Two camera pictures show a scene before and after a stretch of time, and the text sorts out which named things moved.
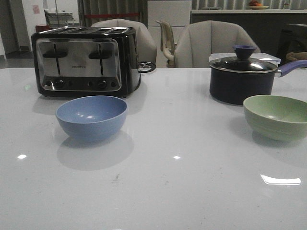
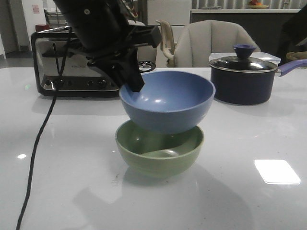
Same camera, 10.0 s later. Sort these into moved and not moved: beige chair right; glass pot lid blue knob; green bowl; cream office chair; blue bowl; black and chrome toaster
Moved: blue bowl; green bowl
Not moved: beige chair right; cream office chair; glass pot lid blue knob; black and chrome toaster
